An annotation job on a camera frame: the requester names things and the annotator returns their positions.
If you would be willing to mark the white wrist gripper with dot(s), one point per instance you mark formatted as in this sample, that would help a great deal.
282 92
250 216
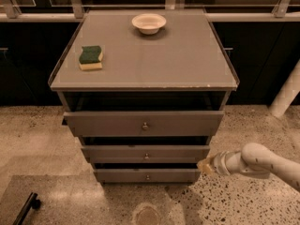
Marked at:
220 163

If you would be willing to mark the grey drawer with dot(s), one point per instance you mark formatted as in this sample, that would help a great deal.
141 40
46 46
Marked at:
146 175
145 153
143 124

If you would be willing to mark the green yellow sponge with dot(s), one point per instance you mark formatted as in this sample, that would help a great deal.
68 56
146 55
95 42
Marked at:
91 58

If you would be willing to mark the metal railing frame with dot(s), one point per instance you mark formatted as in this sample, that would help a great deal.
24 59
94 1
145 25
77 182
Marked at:
215 10

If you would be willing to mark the grey top drawer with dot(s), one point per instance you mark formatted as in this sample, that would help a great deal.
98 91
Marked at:
143 124

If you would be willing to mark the grey bottom drawer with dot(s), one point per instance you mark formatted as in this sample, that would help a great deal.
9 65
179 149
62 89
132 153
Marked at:
146 175

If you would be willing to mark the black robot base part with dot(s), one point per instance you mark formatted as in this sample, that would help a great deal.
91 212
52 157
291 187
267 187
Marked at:
32 202

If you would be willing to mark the grey drawer cabinet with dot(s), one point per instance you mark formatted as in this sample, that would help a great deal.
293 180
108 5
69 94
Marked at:
182 67

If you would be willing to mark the white ceramic bowl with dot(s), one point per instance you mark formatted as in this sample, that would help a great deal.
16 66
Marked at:
148 23

